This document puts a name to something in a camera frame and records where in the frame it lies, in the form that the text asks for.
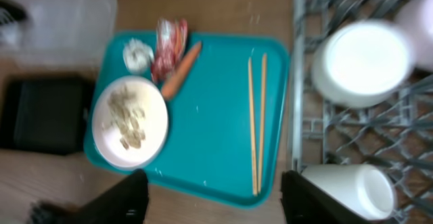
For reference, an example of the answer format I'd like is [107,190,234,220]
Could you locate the white bowl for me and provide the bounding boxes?
[311,20,415,108]

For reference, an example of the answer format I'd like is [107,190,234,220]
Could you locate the teal serving tray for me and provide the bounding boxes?
[83,30,291,210]

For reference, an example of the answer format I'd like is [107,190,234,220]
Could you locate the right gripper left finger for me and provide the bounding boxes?
[26,169,149,224]

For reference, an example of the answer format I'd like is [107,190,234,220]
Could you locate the pink bowl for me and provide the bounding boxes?
[394,0,432,72]

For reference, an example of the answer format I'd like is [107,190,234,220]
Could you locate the wooden chopstick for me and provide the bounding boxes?
[258,53,267,193]
[248,58,258,196]

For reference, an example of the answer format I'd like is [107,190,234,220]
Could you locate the grey dishwasher rack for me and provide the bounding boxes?
[288,0,432,223]

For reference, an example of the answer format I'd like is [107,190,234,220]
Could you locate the black rectangular tray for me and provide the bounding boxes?
[1,76,95,156]

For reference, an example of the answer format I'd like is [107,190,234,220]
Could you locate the white cup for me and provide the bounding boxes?
[302,164,397,221]

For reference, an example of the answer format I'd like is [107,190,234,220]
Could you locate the clear plastic bin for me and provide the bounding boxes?
[1,0,118,68]

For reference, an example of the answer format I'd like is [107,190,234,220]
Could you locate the pink plate with peanut shells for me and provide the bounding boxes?
[91,76,168,171]

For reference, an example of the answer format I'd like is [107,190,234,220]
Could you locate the crumpled white tissue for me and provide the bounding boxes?
[122,39,154,74]

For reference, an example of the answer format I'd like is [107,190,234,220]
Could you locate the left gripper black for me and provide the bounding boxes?
[0,0,28,26]

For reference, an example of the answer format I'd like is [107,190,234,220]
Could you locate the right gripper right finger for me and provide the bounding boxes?
[281,171,368,224]

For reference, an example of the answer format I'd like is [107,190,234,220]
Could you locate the red snack wrapper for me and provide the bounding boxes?
[151,19,188,83]

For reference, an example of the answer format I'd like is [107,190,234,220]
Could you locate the orange carrot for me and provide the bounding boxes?
[160,41,202,100]

